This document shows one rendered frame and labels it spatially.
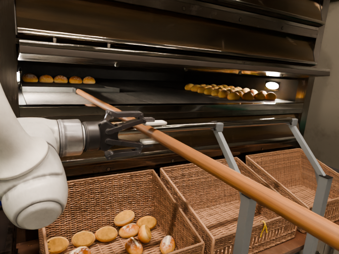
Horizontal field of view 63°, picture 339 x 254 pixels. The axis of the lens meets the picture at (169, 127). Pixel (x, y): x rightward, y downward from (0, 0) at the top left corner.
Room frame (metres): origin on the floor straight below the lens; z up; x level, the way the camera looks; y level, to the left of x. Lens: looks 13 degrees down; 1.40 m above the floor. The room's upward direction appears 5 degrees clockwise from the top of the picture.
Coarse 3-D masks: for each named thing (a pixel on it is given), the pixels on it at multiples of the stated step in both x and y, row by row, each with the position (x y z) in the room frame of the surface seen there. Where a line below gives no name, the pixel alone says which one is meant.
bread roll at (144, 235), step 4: (140, 228) 1.12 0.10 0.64; (144, 228) 1.11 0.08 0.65; (148, 228) 1.14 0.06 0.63; (140, 232) 1.09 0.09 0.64; (144, 232) 1.08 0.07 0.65; (148, 232) 1.11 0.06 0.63; (140, 236) 1.08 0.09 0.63; (144, 236) 1.07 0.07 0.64; (148, 236) 1.08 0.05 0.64; (140, 240) 1.07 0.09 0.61; (144, 240) 1.06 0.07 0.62; (148, 240) 1.07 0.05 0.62
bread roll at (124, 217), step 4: (124, 212) 1.17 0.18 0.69; (128, 212) 1.17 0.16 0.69; (132, 212) 1.17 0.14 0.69; (116, 216) 1.15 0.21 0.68; (120, 216) 1.15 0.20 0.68; (124, 216) 1.15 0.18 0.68; (128, 216) 1.14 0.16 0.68; (132, 216) 1.15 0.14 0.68; (116, 220) 1.13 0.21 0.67; (120, 220) 1.13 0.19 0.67; (124, 220) 1.13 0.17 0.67; (128, 220) 1.13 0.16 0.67; (132, 220) 1.15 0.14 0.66; (116, 224) 1.12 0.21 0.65; (120, 224) 1.12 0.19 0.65; (124, 224) 1.13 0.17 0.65
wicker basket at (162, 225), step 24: (72, 192) 1.11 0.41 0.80; (96, 192) 1.16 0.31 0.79; (120, 192) 1.21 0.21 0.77; (144, 192) 1.27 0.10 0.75; (168, 192) 1.17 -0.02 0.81; (72, 216) 1.08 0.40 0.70; (96, 216) 1.13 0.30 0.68; (168, 216) 1.15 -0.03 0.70; (96, 240) 1.08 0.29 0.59; (120, 240) 1.09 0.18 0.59; (192, 240) 0.98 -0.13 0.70
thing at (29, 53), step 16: (32, 48) 0.95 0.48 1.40; (48, 48) 0.97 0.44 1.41; (96, 64) 1.22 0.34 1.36; (112, 64) 1.22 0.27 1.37; (128, 64) 1.22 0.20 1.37; (144, 64) 1.22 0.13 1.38; (160, 64) 1.22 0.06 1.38; (176, 64) 1.24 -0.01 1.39; (192, 64) 1.28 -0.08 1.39; (208, 64) 1.33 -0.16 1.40; (224, 64) 1.38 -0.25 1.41
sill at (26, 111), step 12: (24, 108) 1.06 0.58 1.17; (36, 108) 1.08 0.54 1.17; (48, 108) 1.11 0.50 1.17; (60, 108) 1.13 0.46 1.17; (72, 108) 1.15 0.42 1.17; (84, 108) 1.18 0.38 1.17; (96, 108) 1.21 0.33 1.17; (120, 108) 1.26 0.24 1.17; (132, 108) 1.30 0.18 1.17; (144, 108) 1.33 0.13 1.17; (156, 108) 1.36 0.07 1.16; (168, 108) 1.40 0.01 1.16; (180, 108) 1.44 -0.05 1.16; (192, 108) 1.48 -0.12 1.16; (204, 108) 1.52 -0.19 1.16; (216, 108) 1.56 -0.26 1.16; (228, 108) 1.61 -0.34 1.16; (240, 108) 1.66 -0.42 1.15; (252, 108) 1.71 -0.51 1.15; (264, 108) 1.77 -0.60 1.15; (276, 108) 1.83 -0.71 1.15; (288, 108) 1.89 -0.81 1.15; (300, 108) 1.96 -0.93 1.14
